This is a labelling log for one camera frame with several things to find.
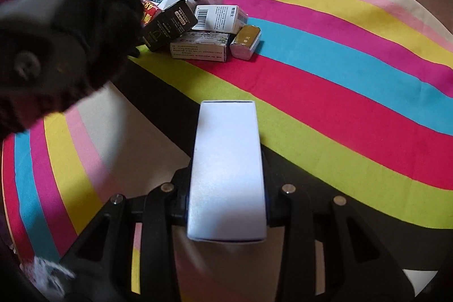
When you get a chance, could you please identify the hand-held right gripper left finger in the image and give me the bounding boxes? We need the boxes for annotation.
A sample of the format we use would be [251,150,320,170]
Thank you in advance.
[58,168,193,302]

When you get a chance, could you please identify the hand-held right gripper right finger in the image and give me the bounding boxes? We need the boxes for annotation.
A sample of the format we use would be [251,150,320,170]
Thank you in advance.
[262,148,414,302]

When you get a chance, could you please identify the small white box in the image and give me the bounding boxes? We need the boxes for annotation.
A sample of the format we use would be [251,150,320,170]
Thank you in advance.
[157,0,188,10]

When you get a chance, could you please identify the red yellow printed box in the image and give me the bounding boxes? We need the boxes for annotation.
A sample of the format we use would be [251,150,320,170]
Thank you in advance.
[140,0,161,27]

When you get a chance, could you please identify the long white box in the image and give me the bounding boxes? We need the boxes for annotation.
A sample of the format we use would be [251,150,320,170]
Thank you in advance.
[187,100,268,245]

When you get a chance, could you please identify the black box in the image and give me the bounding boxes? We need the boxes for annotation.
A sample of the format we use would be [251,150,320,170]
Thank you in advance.
[142,1,199,52]

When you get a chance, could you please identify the white box blue print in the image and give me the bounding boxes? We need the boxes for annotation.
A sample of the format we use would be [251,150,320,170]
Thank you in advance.
[192,4,249,34]

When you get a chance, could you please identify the white box green print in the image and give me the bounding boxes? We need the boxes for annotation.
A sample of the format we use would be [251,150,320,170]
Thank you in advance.
[170,31,230,62]

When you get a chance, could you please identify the silver gold foil box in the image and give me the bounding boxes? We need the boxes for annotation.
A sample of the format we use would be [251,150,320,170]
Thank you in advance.
[230,25,262,59]

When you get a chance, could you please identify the person's left hand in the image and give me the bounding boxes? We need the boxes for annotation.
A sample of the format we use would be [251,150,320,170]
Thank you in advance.
[46,0,144,94]

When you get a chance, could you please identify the rainbow striped cloth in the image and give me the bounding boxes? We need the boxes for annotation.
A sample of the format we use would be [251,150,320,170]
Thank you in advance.
[0,0,453,302]

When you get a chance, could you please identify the white fuzzy cloth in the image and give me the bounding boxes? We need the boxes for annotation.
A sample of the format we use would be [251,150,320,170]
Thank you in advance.
[30,255,76,294]

